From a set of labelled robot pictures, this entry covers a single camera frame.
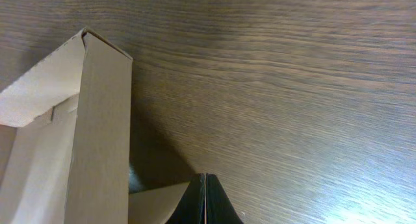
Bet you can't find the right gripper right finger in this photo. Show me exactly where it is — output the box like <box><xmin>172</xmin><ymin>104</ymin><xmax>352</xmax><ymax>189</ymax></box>
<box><xmin>205</xmin><ymin>174</ymin><xmax>243</xmax><ymax>224</ymax></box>

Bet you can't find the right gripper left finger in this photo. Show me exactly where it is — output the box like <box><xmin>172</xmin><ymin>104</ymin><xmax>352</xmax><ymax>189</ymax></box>
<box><xmin>166</xmin><ymin>173</ymin><xmax>205</xmax><ymax>224</ymax></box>

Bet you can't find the cardboard box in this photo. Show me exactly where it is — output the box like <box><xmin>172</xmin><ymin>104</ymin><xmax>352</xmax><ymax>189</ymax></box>
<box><xmin>1</xmin><ymin>28</ymin><xmax>187</xmax><ymax>223</ymax></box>

